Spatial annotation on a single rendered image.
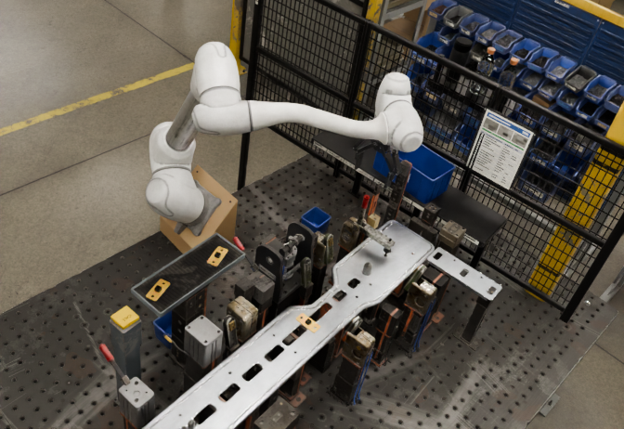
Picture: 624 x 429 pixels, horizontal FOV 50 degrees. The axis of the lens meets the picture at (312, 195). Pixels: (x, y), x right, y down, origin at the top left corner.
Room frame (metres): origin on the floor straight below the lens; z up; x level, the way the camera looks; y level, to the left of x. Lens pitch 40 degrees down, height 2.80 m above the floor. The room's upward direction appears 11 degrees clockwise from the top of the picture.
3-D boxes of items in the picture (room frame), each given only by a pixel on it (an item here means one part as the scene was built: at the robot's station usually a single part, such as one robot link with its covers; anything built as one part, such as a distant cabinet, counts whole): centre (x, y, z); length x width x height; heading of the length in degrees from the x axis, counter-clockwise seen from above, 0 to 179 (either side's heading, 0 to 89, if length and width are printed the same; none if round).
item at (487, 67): (2.44, -0.58, 1.53); 0.06 x 0.06 x 0.20
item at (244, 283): (1.49, 0.16, 0.90); 0.05 x 0.05 x 0.40; 57
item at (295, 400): (1.38, -0.03, 0.84); 0.17 x 0.06 x 0.29; 57
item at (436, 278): (1.81, -0.52, 0.84); 0.11 x 0.10 x 0.28; 57
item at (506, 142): (2.26, -0.70, 1.30); 0.23 x 0.02 x 0.31; 57
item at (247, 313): (1.40, 0.15, 0.89); 0.13 x 0.11 x 0.38; 57
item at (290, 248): (1.65, 0.05, 0.94); 0.18 x 0.13 x 0.49; 147
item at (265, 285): (1.53, 0.12, 0.89); 0.13 x 0.11 x 0.38; 57
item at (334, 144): (2.32, -0.39, 1.02); 0.90 x 0.22 x 0.03; 57
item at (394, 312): (1.59, -0.36, 0.84); 0.11 x 0.08 x 0.29; 57
